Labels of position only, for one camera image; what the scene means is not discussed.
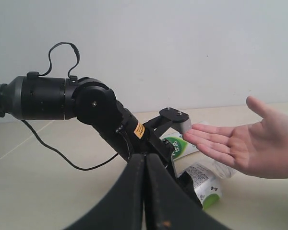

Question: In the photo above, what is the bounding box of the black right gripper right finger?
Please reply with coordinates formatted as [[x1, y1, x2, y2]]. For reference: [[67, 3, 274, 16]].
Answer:
[[144, 154, 228, 230]]

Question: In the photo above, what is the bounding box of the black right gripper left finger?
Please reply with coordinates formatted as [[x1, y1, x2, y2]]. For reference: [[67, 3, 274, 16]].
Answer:
[[66, 154, 145, 230]]

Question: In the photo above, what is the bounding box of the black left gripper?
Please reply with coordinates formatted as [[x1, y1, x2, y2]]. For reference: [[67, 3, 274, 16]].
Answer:
[[128, 115, 199, 203]]

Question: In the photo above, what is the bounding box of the clear bottle white text label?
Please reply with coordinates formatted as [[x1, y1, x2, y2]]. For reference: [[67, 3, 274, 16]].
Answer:
[[178, 159, 237, 210]]

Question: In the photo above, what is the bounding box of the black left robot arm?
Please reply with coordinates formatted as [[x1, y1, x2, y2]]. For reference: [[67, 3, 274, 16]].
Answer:
[[0, 72, 191, 176]]

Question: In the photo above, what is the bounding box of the green label bottle white cap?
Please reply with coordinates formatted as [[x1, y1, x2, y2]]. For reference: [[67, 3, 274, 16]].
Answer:
[[161, 131, 199, 161]]

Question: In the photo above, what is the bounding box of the person's open bare hand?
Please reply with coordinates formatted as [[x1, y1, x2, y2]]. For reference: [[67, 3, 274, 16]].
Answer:
[[183, 96, 288, 179]]

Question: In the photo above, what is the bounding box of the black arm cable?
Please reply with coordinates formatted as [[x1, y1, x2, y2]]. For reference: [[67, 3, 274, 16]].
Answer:
[[21, 42, 120, 171]]

